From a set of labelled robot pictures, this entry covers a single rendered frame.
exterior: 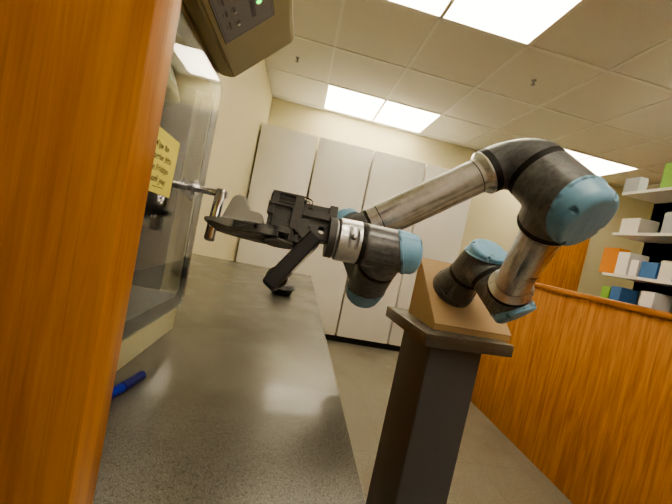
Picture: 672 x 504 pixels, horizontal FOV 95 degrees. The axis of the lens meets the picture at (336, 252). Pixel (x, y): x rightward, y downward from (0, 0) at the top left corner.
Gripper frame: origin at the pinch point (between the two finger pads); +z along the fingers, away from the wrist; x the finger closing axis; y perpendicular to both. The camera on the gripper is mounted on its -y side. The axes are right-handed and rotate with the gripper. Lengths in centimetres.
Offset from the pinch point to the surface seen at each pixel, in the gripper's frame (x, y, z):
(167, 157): 11.9, 5.2, 4.3
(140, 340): 1.5, -19.1, 5.5
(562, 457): -121, -71, -190
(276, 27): 7.7, 32.5, -4.0
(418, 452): -54, -51, -67
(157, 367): 3.6, -21.9, 1.6
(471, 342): -40, -13, -73
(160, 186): 11.5, 1.4, 4.3
